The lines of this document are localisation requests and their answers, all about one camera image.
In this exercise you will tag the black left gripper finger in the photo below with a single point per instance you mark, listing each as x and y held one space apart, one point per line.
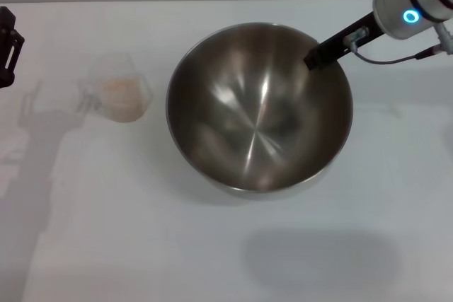
8 51

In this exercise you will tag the small silver wrist camera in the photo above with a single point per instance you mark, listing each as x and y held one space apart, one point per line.
356 36

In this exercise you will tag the white rice grains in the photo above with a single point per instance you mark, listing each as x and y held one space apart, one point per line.
120 98

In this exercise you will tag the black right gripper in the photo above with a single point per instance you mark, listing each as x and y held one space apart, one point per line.
354 28

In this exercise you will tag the stainless steel mixing bowl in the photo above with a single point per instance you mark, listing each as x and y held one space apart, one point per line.
255 121

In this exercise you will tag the transparent plastic measuring cup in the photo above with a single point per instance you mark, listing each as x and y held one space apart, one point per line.
117 68

